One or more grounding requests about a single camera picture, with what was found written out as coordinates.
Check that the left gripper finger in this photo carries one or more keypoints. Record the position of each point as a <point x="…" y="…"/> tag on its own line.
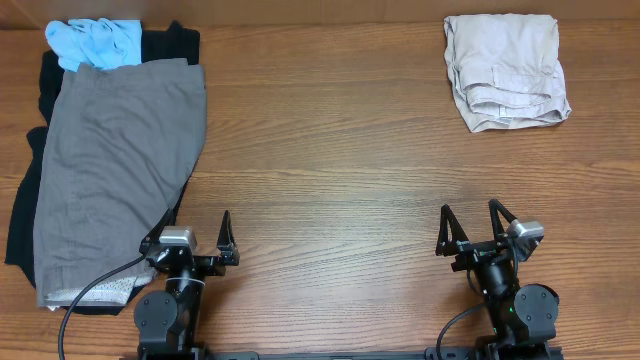
<point x="226" y="241"/>
<point x="152" y="237"/>

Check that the folded beige shorts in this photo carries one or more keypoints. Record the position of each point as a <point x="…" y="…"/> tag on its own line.
<point x="505" y="71"/>

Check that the light blue garment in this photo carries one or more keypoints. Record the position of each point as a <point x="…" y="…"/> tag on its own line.
<point x="103" y="44"/>

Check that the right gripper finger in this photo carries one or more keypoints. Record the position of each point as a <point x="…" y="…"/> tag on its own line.
<point x="497" y="212"/>
<point x="450" y="231"/>

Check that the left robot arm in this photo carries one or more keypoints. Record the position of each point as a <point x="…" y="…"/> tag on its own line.
<point x="167" y="320"/>

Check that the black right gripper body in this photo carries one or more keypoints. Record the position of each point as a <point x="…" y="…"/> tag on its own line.
<point x="474" y="253"/>

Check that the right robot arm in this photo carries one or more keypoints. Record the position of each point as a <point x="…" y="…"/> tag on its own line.
<point x="522" y="317"/>

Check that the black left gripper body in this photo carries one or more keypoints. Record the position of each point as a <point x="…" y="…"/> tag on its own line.
<point x="207" y="266"/>

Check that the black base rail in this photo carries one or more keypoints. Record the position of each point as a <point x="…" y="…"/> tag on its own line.
<point x="429" y="353"/>

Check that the grey shorts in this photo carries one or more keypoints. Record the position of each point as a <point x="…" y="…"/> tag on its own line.
<point x="120" y="165"/>

